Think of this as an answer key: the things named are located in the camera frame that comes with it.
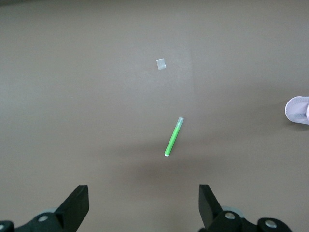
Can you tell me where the green highlighter pen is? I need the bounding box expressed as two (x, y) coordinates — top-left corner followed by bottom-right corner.
(164, 117), (185, 157)

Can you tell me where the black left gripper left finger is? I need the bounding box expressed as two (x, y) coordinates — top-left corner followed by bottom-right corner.
(0, 185), (89, 232)

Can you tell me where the small clear tape patch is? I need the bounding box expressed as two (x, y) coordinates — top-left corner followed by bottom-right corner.
(156, 58), (168, 71)

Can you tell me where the pink pen holder cup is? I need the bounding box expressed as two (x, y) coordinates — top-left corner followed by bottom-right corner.
(284, 96), (309, 125)

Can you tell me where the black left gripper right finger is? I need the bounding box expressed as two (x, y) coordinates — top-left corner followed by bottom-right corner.
(197, 184), (293, 232)

